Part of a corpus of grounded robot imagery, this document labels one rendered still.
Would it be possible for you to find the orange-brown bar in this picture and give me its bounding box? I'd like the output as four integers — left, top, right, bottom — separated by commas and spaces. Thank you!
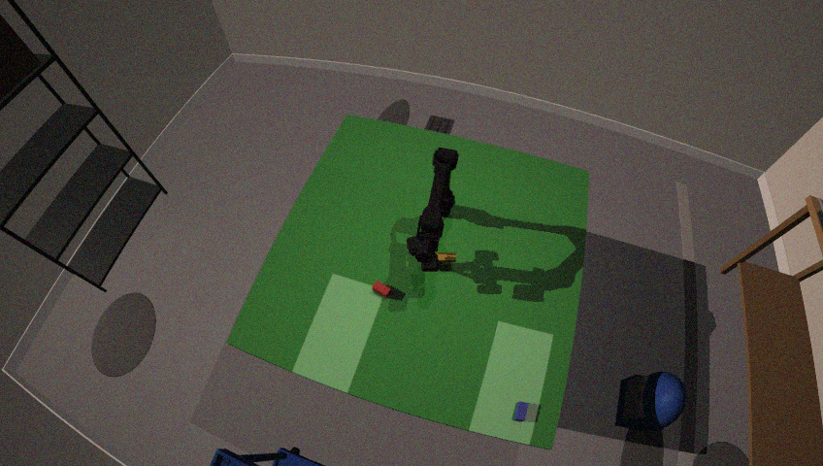
435, 252, 456, 262

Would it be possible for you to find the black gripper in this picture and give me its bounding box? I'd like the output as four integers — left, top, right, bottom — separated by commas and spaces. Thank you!
421, 242, 439, 272

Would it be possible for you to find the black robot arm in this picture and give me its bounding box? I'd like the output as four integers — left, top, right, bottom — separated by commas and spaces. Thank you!
407, 148, 459, 263

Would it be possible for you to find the red block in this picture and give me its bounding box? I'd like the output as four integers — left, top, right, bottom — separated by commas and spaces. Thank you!
372, 281, 391, 298

